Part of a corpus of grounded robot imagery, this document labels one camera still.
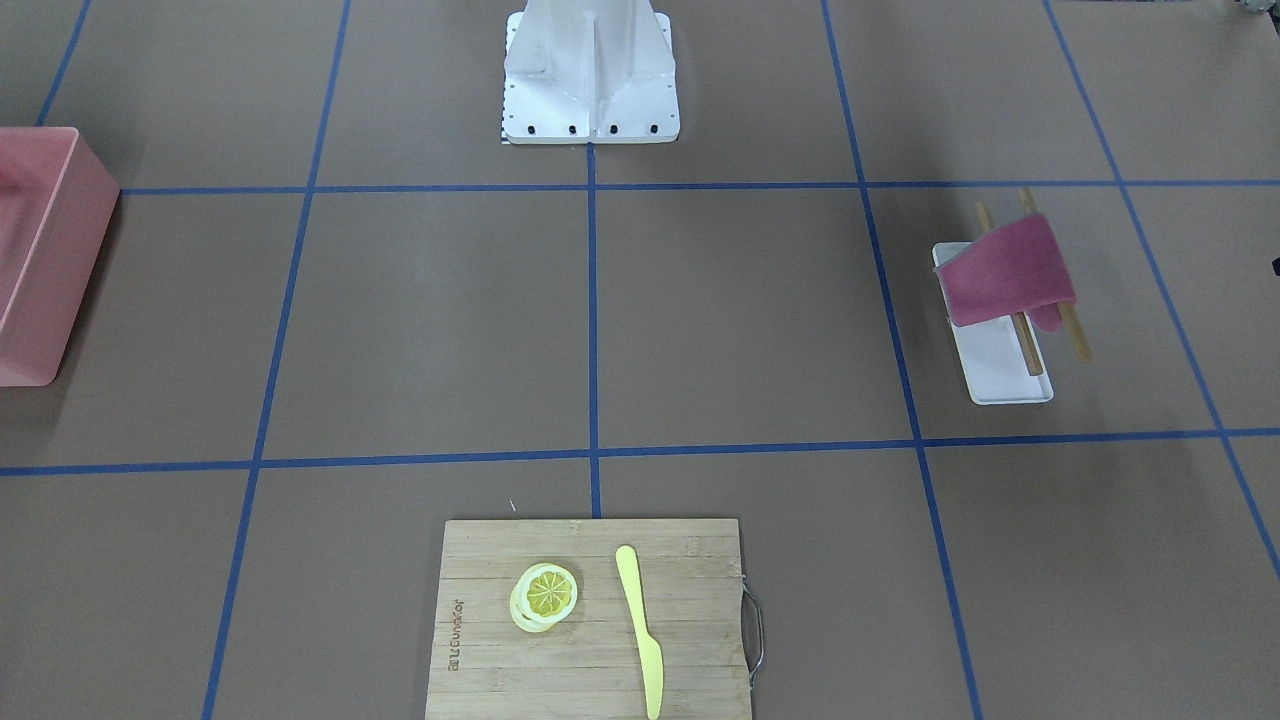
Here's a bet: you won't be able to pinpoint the white pedestal column base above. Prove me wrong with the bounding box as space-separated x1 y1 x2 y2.
500 1 681 145

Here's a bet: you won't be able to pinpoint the yellow plastic knife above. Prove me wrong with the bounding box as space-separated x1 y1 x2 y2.
614 544 666 719

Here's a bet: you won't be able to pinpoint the white rectangular tray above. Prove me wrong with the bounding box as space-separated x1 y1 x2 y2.
942 290 1053 406

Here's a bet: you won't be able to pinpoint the pink microfiber cloth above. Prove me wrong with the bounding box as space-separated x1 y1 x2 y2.
936 213 1076 333

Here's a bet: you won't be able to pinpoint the bamboo cutting board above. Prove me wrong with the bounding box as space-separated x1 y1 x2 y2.
424 519 753 719

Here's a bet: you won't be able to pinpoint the pink plastic bin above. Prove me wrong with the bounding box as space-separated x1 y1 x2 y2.
1 127 120 388

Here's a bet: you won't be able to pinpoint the yellow lemon slices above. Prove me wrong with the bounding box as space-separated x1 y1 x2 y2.
509 562 579 634

